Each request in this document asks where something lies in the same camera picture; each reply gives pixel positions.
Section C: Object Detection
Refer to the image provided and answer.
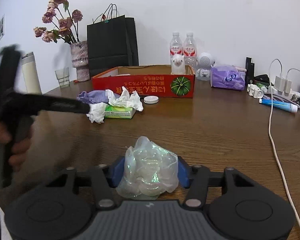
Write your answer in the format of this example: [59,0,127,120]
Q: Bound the iridescent plastic bag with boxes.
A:
[116,136,179,200]

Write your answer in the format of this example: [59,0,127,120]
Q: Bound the green tissue packet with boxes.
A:
[104,105,136,119]

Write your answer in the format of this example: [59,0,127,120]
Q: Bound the white tissue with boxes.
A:
[105,86,143,112]
[87,102,108,124]

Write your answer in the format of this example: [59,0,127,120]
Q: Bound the purple knitted pouch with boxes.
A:
[76,90,109,104]

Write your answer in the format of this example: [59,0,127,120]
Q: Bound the white round lid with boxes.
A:
[143,96,159,104]

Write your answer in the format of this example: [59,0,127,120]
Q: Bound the white yellow alpaca plush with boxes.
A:
[171,54,186,75]

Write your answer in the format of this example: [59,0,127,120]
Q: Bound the person's left hand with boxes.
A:
[0,121,33,172]

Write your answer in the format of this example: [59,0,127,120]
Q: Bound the cream thermos bottle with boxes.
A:
[21,52,42,94]

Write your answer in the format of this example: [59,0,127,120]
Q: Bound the clear drinking glass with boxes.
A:
[55,67,70,88]

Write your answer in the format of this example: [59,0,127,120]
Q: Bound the pink textured vase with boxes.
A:
[70,41,90,82]

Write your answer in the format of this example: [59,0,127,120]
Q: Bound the dried pink flower bouquet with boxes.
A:
[33,0,83,44]

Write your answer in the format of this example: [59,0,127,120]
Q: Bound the red cardboard tray box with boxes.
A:
[91,64,195,98]

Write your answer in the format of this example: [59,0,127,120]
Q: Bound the black paper shopping bag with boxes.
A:
[87,3,139,77]

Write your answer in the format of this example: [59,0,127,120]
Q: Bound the purple tissue pack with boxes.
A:
[210,65,245,91]

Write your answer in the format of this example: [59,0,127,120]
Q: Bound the white clip holder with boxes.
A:
[247,84,264,99]

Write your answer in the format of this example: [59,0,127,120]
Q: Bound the white astronaut speaker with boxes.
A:
[195,53,215,81]

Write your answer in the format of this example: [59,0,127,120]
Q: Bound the right water bottle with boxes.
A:
[183,33,197,71]

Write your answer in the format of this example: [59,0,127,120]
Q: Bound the water bottle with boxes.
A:
[170,32,183,63]
[183,33,197,71]

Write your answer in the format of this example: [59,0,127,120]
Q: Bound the black rectangular boxes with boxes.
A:
[245,57,255,85]

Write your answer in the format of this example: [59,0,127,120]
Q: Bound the blue toothpaste tube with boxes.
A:
[259,98,298,113]

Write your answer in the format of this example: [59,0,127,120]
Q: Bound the left water bottle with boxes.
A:
[170,32,183,63]

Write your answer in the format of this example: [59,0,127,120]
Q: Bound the white power strip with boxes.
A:
[268,76,300,100]

